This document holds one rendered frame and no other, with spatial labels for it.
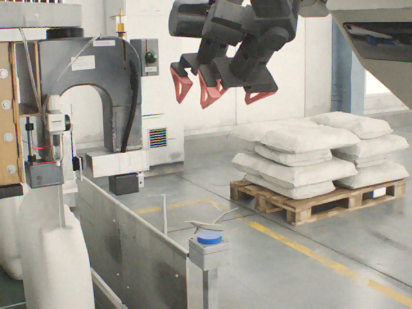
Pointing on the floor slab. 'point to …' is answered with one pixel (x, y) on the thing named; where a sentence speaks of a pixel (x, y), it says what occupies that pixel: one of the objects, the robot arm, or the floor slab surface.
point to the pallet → (297, 211)
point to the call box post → (210, 289)
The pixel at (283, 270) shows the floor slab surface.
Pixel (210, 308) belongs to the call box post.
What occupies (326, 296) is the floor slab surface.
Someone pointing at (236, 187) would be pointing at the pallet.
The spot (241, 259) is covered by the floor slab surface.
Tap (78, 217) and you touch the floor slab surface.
